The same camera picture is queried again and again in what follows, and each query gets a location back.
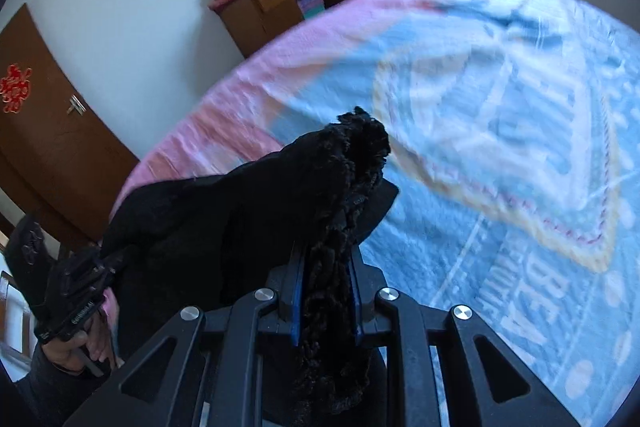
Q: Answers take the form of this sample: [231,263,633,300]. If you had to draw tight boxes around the black pants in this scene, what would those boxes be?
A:
[102,108,396,426]

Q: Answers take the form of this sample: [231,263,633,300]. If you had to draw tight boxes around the person's left hand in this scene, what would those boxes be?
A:
[41,309,119,373]

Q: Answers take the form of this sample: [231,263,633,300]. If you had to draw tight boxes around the brown wooden door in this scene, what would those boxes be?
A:
[1,5,138,249]

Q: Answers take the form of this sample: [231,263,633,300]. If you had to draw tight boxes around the red knot door ornament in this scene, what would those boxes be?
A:
[0,64,32,114]

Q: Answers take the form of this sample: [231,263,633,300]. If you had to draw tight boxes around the pink and blue bed cover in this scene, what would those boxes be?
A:
[125,0,639,426]

